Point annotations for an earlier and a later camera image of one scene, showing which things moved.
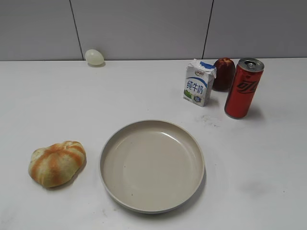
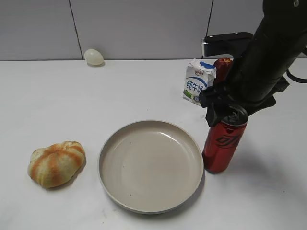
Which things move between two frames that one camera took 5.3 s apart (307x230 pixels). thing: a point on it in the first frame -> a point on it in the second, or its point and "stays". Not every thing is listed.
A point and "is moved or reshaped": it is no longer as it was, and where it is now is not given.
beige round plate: x=151 y=166 stays
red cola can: x=243 y=88 is moved or reshaped
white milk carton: x=200 y=77 stays
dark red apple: x=224 y=74 stays
